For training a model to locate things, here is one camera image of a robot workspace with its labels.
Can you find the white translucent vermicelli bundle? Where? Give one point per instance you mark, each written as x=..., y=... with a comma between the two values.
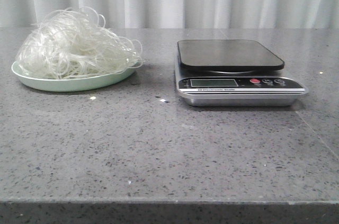
x=74, y=44

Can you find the light green round plate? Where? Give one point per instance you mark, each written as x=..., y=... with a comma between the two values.
x=70, y=85

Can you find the silver black kitchen scale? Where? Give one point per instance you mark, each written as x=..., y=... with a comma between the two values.
x=232, y=73

